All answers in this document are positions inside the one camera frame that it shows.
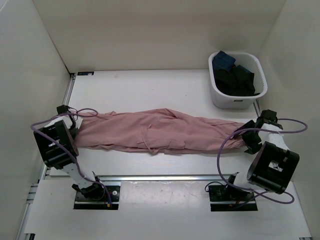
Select pink trousers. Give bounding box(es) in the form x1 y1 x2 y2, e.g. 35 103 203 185
75 108 243 155

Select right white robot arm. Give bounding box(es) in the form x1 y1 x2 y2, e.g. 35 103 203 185
224 109 300 200

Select black folded garment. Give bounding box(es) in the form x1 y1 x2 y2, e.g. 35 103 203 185
213 65 259 97

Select blue folded garment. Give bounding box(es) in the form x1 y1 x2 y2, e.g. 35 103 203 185
212 51 251 73

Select white plastic laundry basket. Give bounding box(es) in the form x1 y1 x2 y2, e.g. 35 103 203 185
208 51 268 110

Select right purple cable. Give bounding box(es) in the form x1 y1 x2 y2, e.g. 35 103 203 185
216 117 309 205

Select purple cable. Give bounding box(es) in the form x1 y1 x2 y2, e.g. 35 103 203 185
216 117 309 205
30 107 113 204

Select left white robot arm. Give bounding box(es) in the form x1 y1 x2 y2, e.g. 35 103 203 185
31 105 105 200

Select small dark label sticker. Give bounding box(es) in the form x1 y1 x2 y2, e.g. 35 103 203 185
77 71 95 76

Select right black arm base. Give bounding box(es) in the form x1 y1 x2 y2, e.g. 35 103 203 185
204 181 258 212

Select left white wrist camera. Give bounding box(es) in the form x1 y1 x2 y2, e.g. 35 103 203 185
75 117 83 129

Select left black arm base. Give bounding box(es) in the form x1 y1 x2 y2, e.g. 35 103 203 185
72 184 121 210

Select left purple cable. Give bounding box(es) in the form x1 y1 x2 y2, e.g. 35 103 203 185
30 107 113 204

